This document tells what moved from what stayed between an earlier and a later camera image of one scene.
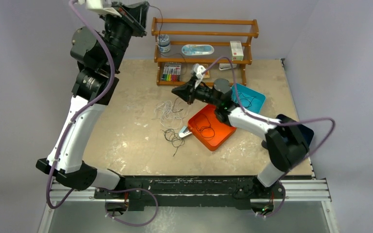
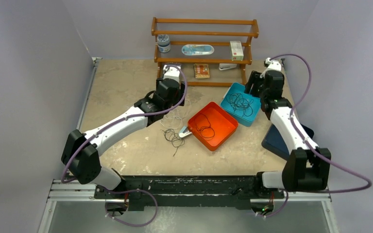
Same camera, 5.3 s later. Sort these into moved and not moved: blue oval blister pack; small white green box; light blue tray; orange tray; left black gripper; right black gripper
Moved: left black gripper; right black gripper
Not moved: orange tray; blue oval blister pack; small white green box; light blue tray
